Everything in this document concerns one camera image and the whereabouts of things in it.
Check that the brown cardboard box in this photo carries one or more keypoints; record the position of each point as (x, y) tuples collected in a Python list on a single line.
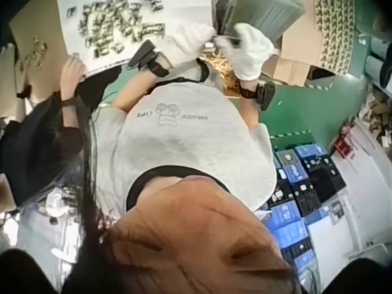
[(294, 64)]

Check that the person's right hand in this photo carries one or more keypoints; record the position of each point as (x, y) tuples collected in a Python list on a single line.
[(252, 55)]

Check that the person's left hand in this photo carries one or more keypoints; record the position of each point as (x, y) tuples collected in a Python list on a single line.
[(186, 43)]

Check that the pale blue rolls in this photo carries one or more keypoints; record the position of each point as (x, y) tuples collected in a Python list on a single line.
[(379, 65)]

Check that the brown cardboard sheet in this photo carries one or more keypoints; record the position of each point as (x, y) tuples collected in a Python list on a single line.
[(39, 24)]

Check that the pile of small dark components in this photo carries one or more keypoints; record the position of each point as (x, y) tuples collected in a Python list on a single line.
[(113, 24)]

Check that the heap of golden metal parts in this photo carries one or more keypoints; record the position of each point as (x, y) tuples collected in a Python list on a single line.
[(225, 72)]

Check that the white paper sheet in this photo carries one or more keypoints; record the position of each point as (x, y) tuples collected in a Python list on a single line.
[(183, 12)]

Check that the stack of blue and black crates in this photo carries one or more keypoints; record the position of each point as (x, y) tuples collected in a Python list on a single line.
[(306, 183)]

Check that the group of small brass components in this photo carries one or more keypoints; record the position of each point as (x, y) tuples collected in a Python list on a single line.
[(35, 53)]

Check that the black wrist band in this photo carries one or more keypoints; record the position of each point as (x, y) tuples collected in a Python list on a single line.
[(151, 61), (260, 92)]

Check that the tray of small components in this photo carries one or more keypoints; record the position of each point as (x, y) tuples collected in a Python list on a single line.
[(335, 30)]

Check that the stack of grey trays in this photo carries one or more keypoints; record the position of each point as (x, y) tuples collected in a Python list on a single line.
[(260, 12)]

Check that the small metal component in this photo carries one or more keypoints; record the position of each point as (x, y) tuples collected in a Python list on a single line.
[(219, 38)]

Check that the cluttered shelf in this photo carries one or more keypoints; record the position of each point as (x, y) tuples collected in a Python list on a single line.
[(378, 113)]

